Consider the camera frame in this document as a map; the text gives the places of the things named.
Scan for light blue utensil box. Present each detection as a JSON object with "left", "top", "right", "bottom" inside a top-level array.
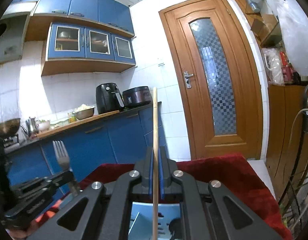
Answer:
[{"left": 127, "top": 201, "right": 184, "bottom": 240}]

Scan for wooden door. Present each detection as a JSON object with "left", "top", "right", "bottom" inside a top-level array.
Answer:
[{"left": 159, "top": 0, "right": 263, "bottom": 159}]

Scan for grey power cable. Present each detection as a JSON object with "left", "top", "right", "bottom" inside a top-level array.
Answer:
[{"left": 287, "top": 94, "right": 308, "bottom": 156}]

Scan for red floral blanket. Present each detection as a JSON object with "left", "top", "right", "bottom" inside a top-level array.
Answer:
[{"left": 31, "top": 152, "right": 280, "bottom": 239}]

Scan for metal bowl of food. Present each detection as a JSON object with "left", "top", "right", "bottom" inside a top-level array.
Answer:
[{"left": 73, "top": 104, "right": 95, "bottom": 120}]

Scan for steel wok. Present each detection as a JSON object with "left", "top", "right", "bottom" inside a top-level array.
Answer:
[{"left": 0, "top": 118, "right": 20, "bottom": 139}]

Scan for white plastic bag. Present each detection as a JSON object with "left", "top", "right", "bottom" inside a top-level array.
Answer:
[{"left": 266, "top": 0, "right": 308, "bottom": 76}]

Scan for stainless steel peeler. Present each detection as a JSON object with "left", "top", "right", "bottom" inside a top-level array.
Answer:
[{"left": 129, "top": 212, "right": 140, "bottom": 236}]

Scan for steel kettle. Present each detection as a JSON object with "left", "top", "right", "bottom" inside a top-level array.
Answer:
[{"left": 21, "top": 117, "right": 39, "bottom": 138}]

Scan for blue wall cabinet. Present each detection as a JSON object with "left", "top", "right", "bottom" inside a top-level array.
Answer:
[{"left": 4, "top": 0, "right": 136, "bottom": 76}]

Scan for range hood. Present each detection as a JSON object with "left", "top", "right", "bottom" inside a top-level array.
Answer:
[{"left": 0, "top": 2, "right": 36, "bottom": 64}]

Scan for wooden corner shelf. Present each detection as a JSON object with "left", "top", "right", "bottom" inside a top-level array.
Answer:
[{"left": 235, "top": 0, "right": 304, "bottom": 201}]

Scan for stainless steel fork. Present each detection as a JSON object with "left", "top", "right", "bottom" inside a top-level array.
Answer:
[{"left": 53, "top": 141, "right": 80, "bottom": 197}]

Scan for black air fryer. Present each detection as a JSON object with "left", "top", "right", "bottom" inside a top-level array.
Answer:
[{"left": 95, "top": 83, "right": 125, "bottom": 114}]

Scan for blue base cabinets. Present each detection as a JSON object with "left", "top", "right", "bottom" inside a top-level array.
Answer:
[{"left": 6, "top": 105, "right": 153, "bottom": 185}]

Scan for floral ceramic bowl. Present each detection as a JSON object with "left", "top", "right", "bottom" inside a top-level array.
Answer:
[{"left": 37, "top": 120, "right": 51, "bottom": 132}]

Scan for dark rice cooker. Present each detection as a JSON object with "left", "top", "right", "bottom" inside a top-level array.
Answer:
[{"left": 122, "top": 86, "right": 152, "bottom": 108}]

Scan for black wire rack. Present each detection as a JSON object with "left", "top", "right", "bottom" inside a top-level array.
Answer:
[{"left": 277, "top": 85, "right": 308, "bottom": 235}]

